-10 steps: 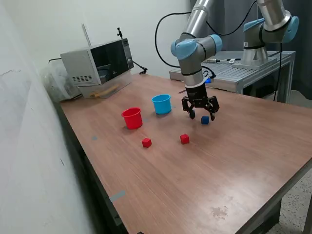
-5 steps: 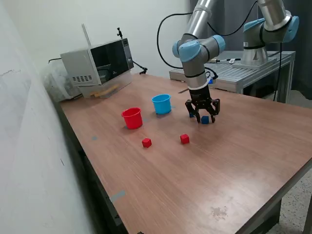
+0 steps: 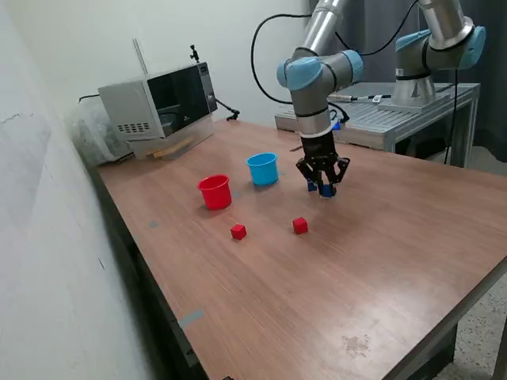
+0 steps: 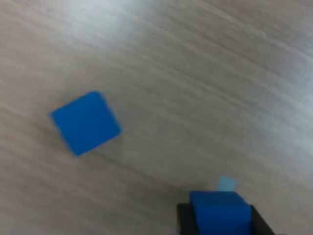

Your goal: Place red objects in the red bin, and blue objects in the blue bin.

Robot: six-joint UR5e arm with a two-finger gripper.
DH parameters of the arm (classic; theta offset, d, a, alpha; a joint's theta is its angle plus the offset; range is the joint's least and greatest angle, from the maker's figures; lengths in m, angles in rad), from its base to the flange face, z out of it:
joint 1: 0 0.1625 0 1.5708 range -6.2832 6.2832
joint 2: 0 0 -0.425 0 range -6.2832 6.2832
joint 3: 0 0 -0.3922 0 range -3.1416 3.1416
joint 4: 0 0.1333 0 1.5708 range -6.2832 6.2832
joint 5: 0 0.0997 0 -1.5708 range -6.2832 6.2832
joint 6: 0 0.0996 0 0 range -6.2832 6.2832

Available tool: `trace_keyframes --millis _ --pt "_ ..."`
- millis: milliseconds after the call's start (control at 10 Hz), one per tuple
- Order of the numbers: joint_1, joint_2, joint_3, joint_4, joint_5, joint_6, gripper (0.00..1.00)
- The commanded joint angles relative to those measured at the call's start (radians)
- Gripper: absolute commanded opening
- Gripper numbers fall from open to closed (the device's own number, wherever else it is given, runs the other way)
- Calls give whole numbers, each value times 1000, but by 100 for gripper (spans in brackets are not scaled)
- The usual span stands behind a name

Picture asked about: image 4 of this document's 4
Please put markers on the blue cube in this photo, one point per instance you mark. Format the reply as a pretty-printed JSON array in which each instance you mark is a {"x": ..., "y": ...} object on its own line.
[
  {"x": 220, "y": 215},
  {"x": 85, "y": 122}
]

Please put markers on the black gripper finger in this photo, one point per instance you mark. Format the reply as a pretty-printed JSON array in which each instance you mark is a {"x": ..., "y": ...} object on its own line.
[
  {"x": 259, "y": 225},
  {"x": 185, "y": 220}
]

